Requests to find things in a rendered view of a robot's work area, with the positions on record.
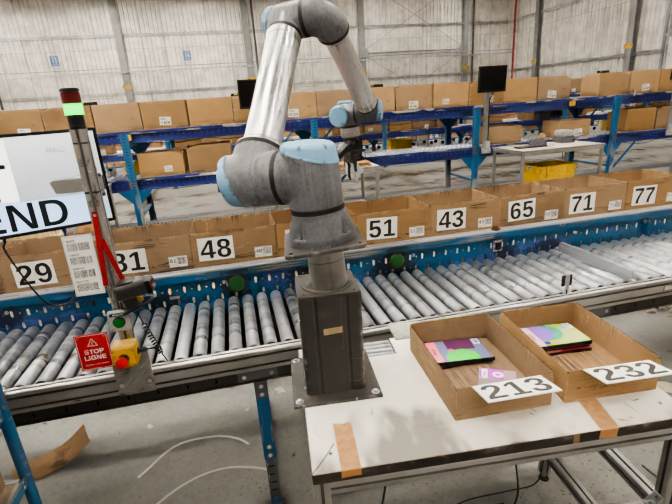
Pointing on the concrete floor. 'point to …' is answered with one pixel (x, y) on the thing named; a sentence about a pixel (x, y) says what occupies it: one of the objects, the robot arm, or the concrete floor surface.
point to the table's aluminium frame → (538, 468)
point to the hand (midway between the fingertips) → (351, 178)
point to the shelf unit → (14, 490)
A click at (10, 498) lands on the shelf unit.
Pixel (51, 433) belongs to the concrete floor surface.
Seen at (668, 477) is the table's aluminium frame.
